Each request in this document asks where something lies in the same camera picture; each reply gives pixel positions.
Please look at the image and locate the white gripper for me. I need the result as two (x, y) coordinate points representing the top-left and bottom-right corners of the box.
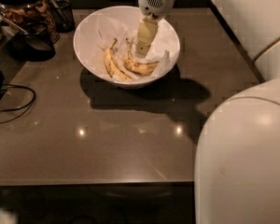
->
(135, 0), (175, 56)

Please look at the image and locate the black mesh cup rear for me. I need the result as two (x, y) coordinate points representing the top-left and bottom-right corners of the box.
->
(50, 1), (75, 33)

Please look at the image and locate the metal spoon handle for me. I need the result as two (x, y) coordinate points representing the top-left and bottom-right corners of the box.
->
(0, 13), (29, 35)

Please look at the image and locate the white bowl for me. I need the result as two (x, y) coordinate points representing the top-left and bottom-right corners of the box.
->
(73, 6), (178, 89)

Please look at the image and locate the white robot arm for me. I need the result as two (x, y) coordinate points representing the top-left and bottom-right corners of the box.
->
(194, 0), (280, 224)

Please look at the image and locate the black cable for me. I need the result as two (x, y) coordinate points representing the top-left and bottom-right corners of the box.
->
(0, 83), (37, 125)

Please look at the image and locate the glass jar with snacks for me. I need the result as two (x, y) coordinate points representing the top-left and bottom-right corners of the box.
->
(0, 0), (60, 43)

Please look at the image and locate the black mesh cup front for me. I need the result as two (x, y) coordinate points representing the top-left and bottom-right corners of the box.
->
(8, 22), (55, 62)

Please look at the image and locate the spotted banana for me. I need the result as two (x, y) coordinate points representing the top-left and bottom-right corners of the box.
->
(123, 39), (159, 77)
(103, 38), (133, 82)

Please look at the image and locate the black mesh cup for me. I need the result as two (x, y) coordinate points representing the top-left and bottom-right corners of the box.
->
(8, 22), (55, 62)
(50, 1), (75, 33)

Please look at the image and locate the white paper liner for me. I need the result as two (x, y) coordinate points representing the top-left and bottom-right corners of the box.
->
(84, 17), (180, 87)

